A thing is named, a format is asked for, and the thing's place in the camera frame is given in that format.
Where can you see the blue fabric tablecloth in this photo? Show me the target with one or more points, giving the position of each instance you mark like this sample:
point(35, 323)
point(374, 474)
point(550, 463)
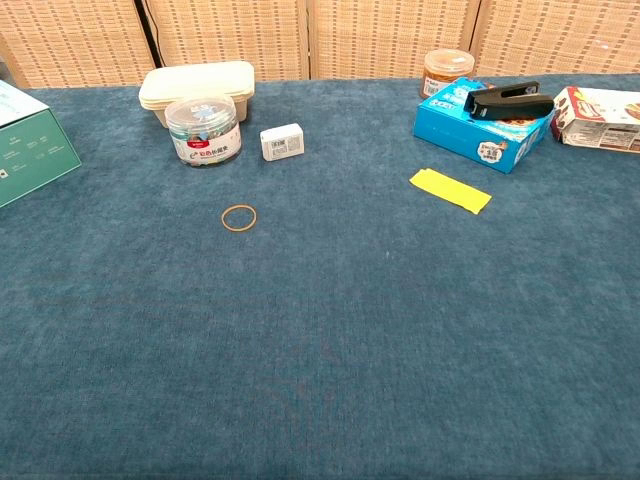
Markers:
point(320, 325)

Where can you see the tan rubber band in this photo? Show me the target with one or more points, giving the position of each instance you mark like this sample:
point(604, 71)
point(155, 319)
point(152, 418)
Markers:
point(222, 218)

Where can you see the small white labelled box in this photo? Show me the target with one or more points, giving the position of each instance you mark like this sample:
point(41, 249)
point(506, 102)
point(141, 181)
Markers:
point(282, 142)

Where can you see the clear jar of coloured clips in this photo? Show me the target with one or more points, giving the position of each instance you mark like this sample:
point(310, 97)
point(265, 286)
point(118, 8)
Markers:
point(202, 135)

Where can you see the blue printed cardboard box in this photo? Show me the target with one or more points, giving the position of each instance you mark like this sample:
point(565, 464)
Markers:
point(450, 125)

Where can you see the cream lidded food container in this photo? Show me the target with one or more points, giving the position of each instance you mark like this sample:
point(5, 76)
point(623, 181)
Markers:
point(200, 80)

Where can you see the orange jar of rubber bands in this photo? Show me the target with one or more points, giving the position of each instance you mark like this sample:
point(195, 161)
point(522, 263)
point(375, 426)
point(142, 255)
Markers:
point(445, 65)

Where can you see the black stapler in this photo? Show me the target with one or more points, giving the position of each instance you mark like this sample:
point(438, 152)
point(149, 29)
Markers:
point(520, 107)

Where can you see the white red snack box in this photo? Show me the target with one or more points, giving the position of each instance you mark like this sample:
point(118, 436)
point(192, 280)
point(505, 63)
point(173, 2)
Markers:
point(595, 125)

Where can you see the green cardboard box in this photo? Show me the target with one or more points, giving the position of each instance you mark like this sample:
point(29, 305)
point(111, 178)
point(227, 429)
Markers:
point(30, 150)

